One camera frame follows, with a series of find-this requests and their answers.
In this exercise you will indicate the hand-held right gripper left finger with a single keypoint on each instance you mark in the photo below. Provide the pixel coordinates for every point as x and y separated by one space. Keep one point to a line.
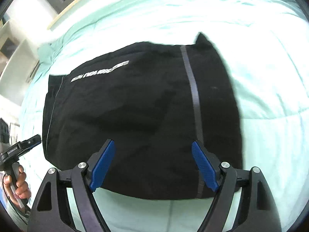
102 166

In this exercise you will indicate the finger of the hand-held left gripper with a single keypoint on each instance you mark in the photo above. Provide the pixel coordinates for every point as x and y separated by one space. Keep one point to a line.
31 142

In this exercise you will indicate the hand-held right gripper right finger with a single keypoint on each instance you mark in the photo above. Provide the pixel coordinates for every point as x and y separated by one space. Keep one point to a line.
205 166

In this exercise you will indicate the black hooded jacket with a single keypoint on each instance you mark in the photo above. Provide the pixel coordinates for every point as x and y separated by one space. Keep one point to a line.
132 113

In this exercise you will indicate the person's left hand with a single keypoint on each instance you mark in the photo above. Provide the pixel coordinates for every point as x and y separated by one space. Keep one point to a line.
23 186

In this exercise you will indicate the white shelf unit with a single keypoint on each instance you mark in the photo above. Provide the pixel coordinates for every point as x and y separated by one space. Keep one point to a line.
17 72

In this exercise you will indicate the green pillow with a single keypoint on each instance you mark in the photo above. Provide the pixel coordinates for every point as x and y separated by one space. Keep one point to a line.
48 53

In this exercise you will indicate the dark framed picture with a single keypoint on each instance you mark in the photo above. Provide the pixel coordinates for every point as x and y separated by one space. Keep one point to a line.
8 47

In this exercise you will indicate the green comforter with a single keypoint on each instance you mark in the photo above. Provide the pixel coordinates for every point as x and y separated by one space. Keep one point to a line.
265 77

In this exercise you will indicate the beige windowsill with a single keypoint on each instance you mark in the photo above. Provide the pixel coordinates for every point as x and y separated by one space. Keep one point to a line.
70 12

